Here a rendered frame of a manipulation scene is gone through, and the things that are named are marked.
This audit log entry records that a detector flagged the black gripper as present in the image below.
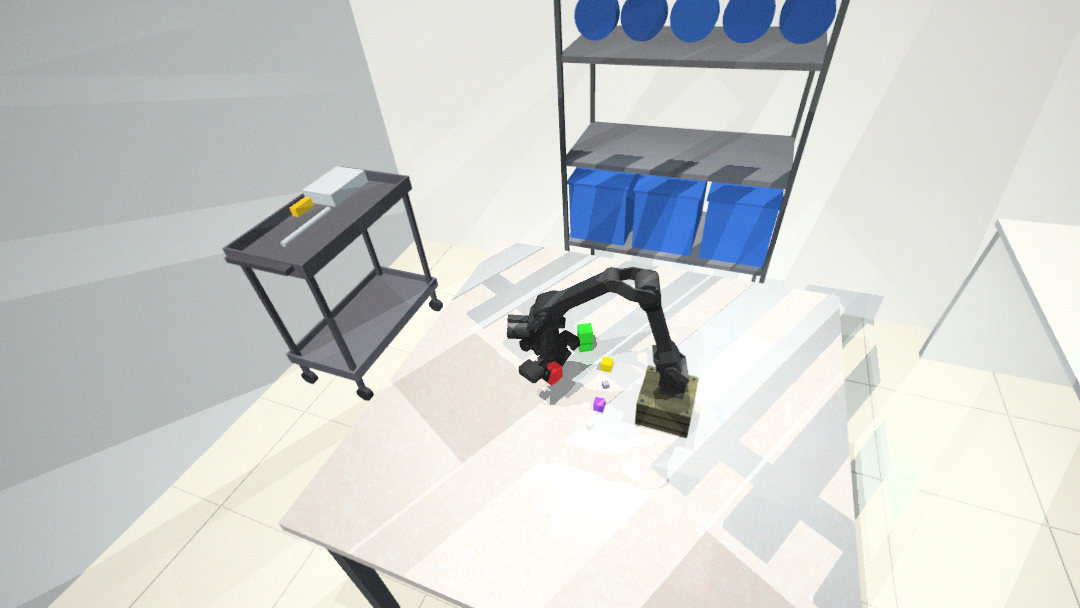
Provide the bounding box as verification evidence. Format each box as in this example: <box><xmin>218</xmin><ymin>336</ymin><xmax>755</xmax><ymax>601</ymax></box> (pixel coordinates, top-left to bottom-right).
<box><xmin>518</xmin><ymin>330</ymin><xmax>580</xmax><ymax>383</ymax></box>

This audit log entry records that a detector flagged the red block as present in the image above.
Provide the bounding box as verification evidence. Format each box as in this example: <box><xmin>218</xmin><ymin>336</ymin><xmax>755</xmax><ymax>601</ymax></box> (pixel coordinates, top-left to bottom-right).
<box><xmin>546</xmin><ymin>361</ymin><xmax>563</xmax><ymax>386</ymax></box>

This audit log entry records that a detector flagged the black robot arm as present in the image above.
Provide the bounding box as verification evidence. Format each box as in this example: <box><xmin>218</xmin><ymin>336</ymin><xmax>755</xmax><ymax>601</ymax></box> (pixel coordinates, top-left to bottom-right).
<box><xmin>507</xmin><ymin>267</ymin><xmax>690</xmax><ymax>398</ymax></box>

